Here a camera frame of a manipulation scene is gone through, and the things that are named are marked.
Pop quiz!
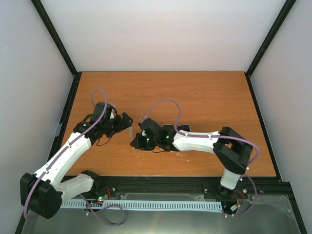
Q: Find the teal green phone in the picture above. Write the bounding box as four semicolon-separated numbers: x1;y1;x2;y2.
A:
163;124;174;131

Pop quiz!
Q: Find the blue phone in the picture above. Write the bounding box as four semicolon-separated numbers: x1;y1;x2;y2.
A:
176;124;191;132

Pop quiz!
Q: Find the black phone face up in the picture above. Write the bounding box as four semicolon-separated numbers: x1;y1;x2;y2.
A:
140;147;154;151

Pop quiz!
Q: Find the clear magsafe phone case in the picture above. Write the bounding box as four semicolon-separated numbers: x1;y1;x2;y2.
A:
128;127;136;155

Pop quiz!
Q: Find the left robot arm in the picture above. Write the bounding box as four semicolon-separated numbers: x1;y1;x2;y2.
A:
20;102;133;219

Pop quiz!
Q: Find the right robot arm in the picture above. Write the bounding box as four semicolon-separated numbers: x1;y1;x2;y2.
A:
130;118;260;190

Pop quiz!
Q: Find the small green led circuit board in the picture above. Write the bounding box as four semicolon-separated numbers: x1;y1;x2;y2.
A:
97;187;111;202

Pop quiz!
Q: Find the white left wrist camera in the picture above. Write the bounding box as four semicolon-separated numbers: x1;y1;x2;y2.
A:
104;104;117;119

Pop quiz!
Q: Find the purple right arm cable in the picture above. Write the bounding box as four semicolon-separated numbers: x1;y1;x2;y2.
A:
145;99;261;217

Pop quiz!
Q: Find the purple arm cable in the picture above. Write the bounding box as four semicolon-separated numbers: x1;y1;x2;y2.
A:
145;99;261;217
23;88;126;226

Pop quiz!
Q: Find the light blue slotted cable duct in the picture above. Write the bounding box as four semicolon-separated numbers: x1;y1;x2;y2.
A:
59;198;224;213

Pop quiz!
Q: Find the black aluminium frame rail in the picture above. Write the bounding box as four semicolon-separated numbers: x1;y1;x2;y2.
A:
71;176;294;201

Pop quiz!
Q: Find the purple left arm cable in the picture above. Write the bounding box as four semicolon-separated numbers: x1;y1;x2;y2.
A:
23;88;126;226

